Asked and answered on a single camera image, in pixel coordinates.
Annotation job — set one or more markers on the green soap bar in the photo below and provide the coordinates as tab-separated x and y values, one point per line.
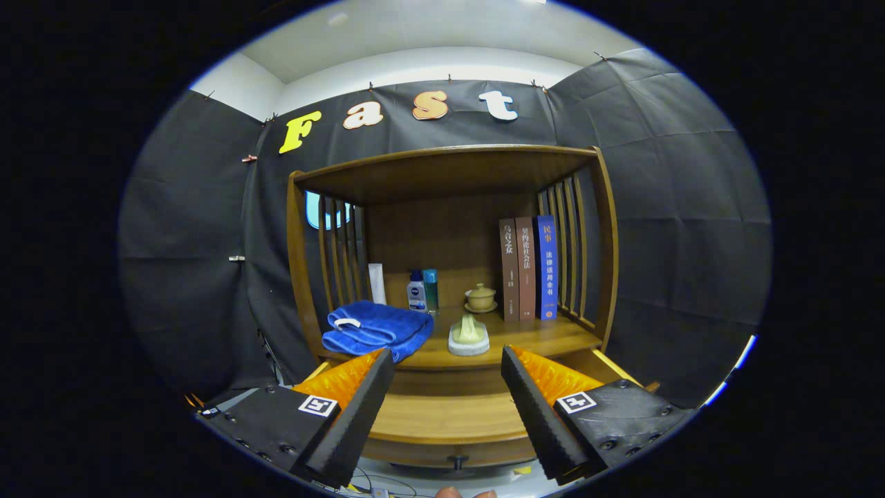
469	332

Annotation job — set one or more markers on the wooden cabinet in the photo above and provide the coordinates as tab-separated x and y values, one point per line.
442	173

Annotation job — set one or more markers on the white soap dish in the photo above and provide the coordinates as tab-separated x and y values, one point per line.
469	349

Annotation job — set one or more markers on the beige lidded teacup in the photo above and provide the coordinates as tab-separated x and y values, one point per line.
480	299

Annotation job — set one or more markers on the blue book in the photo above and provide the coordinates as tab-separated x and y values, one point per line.
547	266

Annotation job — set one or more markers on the wooden drawer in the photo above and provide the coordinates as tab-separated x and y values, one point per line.
442	418

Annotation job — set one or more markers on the dark brown book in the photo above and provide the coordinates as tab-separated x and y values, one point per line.
509	270

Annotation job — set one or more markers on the black electronics box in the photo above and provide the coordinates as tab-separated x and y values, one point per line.
206	408

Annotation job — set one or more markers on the white tube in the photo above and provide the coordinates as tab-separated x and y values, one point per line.
377	283

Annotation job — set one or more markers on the teal bottle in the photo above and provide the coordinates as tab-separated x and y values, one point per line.
431	290

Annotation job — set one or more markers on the yellow paper scrap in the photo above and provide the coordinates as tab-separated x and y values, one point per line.
522	470

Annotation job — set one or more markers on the white bottle with blue cap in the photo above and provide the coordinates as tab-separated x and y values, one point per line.
416	296

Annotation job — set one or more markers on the blue folded towel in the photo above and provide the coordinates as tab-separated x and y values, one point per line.
377	330

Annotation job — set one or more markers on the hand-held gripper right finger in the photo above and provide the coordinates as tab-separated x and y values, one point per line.
536	422

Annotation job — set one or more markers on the reddish brown book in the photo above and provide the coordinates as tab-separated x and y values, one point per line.
527	270

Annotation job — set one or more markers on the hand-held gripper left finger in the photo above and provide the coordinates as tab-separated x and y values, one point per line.
356	422

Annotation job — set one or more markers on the wooden countertop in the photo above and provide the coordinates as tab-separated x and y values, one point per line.
539	335

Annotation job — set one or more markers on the black backdrop cloth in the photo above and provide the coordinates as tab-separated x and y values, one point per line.
677	207

